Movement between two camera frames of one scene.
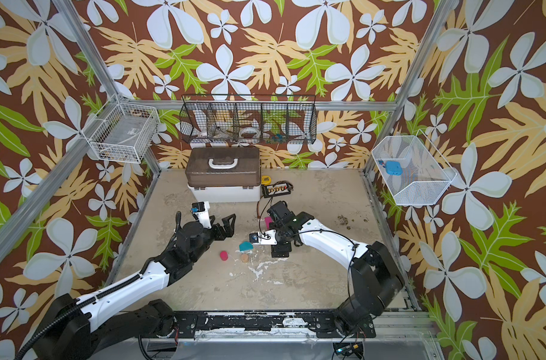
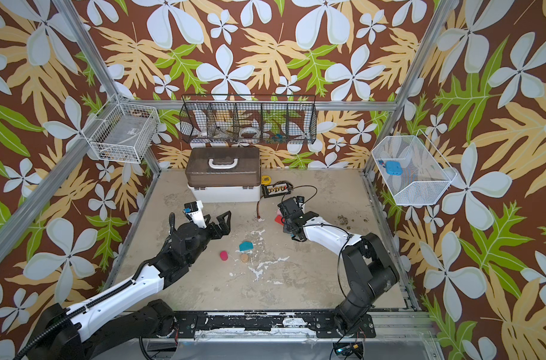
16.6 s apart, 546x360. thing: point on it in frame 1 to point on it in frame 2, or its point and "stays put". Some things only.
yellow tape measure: [265, 180] stays put
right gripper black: [280, 245] to [289, 216]
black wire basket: [249, 119] stays put
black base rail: [193, 324] stays put
